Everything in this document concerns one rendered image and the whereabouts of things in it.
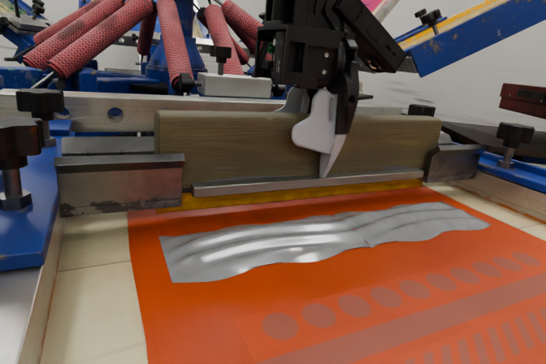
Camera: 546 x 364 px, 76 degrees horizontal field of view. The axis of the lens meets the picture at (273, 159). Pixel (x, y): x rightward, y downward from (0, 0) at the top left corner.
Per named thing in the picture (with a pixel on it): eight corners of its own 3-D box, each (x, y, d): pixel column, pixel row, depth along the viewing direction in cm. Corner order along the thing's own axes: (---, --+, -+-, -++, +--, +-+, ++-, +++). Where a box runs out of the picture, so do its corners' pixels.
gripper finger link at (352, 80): (316, 133, 38) (318, 51, 37) (330, 133, 39) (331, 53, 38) (343, 135, 34) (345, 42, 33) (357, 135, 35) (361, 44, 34)
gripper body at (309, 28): (252, 83, 39) (261, -39, 35) (318, 86, 42) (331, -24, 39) (283, 92, 32) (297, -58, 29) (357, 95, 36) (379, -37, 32)
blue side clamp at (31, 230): (52, 339, 21) (41, 236, 19) (-56, 363, 19) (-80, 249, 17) (78, 175, 47) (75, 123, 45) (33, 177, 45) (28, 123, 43)
